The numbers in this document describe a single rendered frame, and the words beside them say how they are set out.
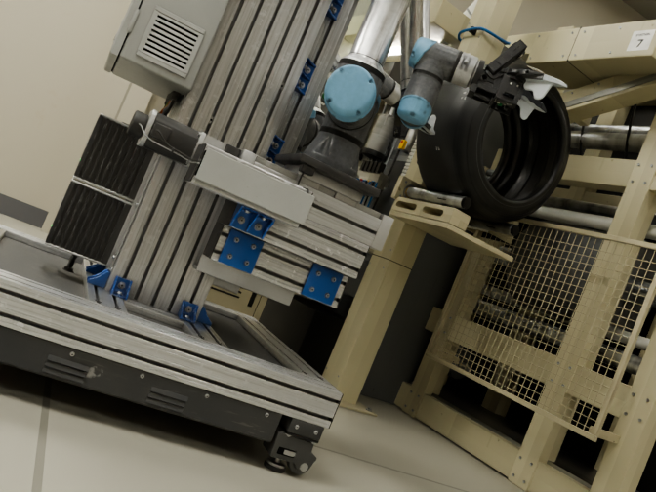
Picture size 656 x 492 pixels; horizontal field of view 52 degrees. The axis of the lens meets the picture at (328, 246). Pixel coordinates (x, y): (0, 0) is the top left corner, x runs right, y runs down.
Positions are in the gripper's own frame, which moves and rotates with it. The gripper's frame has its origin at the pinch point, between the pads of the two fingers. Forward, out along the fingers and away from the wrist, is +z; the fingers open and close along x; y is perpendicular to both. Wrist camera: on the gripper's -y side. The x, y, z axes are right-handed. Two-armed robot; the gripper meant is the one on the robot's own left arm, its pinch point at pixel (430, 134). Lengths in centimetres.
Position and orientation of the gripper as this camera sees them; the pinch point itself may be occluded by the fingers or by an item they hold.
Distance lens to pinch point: 247.2
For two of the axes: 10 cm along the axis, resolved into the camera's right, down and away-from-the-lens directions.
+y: 4.8, -8.7, 1.0
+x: -5.0, -1.8, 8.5
